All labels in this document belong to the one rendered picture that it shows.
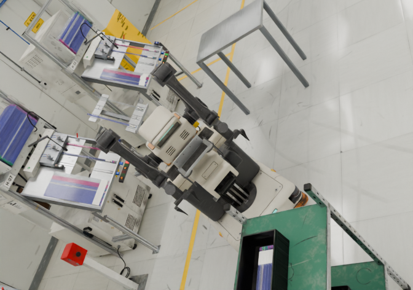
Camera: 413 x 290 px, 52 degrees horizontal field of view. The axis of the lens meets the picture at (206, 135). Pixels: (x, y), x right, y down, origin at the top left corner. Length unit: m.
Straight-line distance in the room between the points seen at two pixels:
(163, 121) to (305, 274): 1.13
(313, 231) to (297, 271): 0.18
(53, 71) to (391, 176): 3.44
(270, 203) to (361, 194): 0.61
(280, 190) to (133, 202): 1.82
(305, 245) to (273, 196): 1.22
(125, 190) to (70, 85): 1.34
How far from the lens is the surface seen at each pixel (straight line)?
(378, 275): 2.38
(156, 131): 2.39
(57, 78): 4.88
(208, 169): 2.67
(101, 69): 4.76
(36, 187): 3.96
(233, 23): 3.97
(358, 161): 3.23
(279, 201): 3.02
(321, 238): 1.84
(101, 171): 3.92
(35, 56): 4.78
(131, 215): 4.33
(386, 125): 3.33
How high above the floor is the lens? 2.40
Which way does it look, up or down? 32 degrees down
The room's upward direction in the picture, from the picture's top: 48 degrees counter-clockwise
